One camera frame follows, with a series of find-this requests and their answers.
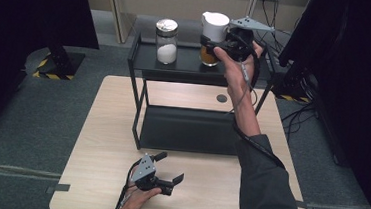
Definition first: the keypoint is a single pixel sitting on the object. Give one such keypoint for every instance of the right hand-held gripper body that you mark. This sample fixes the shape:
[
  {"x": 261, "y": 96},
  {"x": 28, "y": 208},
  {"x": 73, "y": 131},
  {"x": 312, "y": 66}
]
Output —
[{"x": 242, "y": 42}]

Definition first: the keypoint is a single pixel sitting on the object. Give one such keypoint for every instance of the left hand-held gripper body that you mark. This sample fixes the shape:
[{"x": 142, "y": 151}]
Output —
[{"x": 144, "y": 171}]

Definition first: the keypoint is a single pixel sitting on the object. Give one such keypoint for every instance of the black metal two-tier rack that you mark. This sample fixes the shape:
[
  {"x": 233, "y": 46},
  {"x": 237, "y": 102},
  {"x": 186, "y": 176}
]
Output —
[{"x": 184, "y": 131}]

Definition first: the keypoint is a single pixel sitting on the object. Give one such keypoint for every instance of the glass jar with silver lid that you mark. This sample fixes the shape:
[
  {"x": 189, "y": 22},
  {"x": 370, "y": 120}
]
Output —
[{"x": 167, "y": 46}]

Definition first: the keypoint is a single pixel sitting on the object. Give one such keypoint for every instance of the person's left hand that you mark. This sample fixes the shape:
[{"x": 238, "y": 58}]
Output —
[{"x": 135, "y": 202}]

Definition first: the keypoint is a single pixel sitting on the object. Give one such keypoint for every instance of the person's right hand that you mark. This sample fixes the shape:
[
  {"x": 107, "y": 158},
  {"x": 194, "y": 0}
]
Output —
[{"x": 237, "y": 77}]

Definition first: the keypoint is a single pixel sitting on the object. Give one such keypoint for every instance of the round grey table grommet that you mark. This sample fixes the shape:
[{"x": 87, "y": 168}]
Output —
[{"x": 221, "y": 98}]

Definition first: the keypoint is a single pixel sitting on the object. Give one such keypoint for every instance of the black stand base striped tape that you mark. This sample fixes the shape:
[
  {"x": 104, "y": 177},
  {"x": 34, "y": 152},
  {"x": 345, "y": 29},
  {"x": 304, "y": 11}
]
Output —
[
  {"x": 59, "y": 64},
  {"x": 291, "y": 89}
]

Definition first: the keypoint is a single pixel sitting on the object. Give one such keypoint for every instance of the grey floor tape piece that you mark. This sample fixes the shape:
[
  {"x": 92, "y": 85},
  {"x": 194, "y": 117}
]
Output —
[
  {"x": 58, "y": 188},
  {"x": 304, "y": 205}
]

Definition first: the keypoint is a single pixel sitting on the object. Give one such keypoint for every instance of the black curtain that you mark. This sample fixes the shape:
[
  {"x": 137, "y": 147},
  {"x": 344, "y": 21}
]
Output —
[
  {"x": 359, "y": 81},
  {"x": 30, "y": 12}
]

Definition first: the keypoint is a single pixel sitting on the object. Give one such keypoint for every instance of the light wooden desk frame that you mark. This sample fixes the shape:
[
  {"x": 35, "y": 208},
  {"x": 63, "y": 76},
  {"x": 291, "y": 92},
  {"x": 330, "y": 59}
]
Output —
[{"x": 181, "y": 0}]

